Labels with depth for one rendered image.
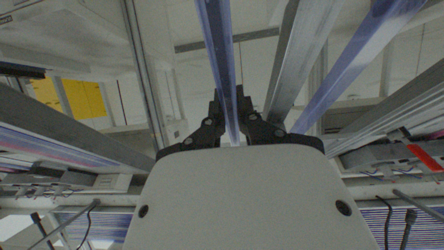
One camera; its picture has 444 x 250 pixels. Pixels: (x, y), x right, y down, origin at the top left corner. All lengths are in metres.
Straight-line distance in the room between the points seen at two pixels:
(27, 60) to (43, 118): 0.45
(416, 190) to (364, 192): 0.20
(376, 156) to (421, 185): 0.40
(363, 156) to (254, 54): 1.77
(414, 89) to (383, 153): 0.22
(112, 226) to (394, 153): 1.22
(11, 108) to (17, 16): 0.33
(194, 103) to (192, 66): 0.57
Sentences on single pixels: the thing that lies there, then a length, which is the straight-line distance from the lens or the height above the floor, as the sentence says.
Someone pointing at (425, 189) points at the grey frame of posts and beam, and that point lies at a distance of 0.97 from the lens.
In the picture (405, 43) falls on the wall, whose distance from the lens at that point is 3.10.
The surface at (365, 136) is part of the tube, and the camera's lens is 0.27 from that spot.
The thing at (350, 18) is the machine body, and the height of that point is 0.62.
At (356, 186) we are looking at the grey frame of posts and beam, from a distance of 0.78.
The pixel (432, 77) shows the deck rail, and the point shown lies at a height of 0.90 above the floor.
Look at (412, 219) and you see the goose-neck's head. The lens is 0.71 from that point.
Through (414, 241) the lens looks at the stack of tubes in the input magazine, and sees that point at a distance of 1.06.
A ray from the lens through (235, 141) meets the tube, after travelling 0.17.
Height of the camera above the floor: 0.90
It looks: 11 degrees up
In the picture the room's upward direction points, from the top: 173 degrees clockwise
